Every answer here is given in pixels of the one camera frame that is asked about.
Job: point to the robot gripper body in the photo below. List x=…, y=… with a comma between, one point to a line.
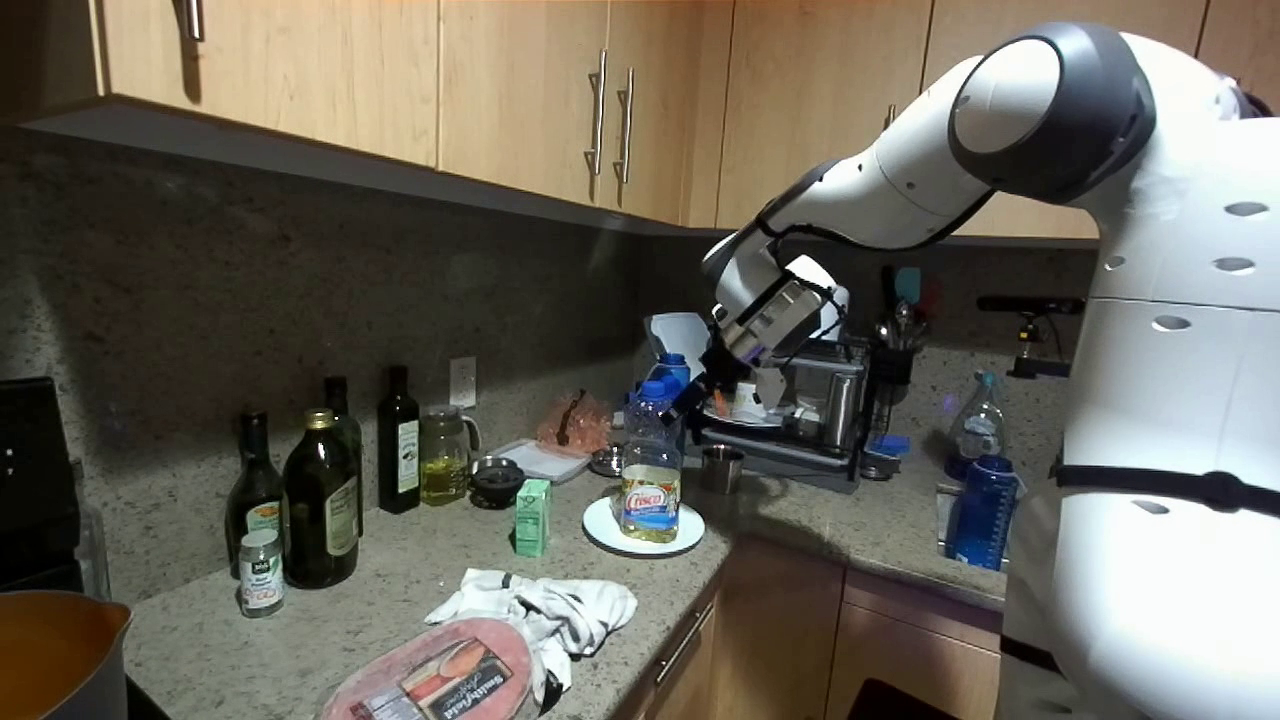
x=738, y=357

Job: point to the plastic oil bottle blue cap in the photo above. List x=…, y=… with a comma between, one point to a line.
x=651, y=504

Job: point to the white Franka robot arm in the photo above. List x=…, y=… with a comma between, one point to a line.
x=933, y=160

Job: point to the white round plate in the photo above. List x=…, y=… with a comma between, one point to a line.
x=603, y=531

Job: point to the glass pitcher with oil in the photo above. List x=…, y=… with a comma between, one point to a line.
x=447, y=466

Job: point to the dark blue soap bottle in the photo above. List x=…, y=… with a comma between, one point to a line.
x=982, y=521

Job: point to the dark bottle white label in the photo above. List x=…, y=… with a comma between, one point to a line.
x=398, y=454

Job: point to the large olive oil bottle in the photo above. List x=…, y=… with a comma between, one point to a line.
x=320, y=521

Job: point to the dark bottle pale label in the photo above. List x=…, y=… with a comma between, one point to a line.
x=255, y=500

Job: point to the steel pot orange inside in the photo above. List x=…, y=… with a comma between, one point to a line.
x=55, y=661

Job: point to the white plastic jug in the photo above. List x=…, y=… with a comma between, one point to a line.
x=677, y=335

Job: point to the white mug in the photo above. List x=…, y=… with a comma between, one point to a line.
x=748, y=405

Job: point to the small metal cup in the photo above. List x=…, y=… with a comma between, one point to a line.
x=720, y=470

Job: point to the metal dish rack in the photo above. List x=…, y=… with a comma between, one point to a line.
x=833, y=405

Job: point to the dark metal bowl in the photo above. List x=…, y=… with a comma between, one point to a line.
x=605, y=466

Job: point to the pink plastic bag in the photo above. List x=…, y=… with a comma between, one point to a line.
x=572, y=427

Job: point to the black utensil holder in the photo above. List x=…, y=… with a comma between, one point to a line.
x=890, y=385

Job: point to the blue sponge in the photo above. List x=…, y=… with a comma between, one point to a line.
x=886, y=449

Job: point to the clear plastic container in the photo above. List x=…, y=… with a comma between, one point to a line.
x=540, y=462

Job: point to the small green carton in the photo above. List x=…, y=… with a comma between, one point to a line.
x=530, y=521

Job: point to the small black round bowl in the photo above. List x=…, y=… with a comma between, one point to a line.
x=496, y=481

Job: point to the white crumpled cloth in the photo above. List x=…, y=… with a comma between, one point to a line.
x=572, y=607

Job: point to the wooden base cabinet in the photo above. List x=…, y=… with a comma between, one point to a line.
x=775, y=641
x=682, y=693

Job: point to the pink packaged ham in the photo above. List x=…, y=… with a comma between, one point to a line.
x=442, y=672

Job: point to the small spice jar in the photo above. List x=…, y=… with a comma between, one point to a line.
x=262, y=577

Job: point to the white wall outlet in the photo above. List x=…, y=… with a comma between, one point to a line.
x=460, y=383

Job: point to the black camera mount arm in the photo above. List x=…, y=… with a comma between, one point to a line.
x=1032, y=307

